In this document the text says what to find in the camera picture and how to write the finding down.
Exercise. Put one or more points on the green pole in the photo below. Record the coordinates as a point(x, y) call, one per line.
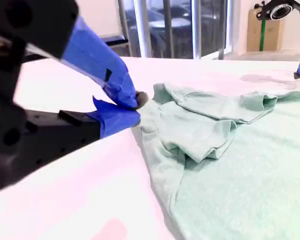
point(263, 35)

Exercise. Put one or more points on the black camera box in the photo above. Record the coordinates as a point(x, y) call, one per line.
point(280, 10)

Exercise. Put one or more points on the brown cardboard box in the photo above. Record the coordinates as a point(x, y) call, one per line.
point(275, 37)

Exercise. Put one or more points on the pale green T-shirt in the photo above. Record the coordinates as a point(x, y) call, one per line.
point(240, 175)

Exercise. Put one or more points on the grey metal window post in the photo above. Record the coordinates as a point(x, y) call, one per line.
point(143, 30)
point(196, 30)
point(168, 30)

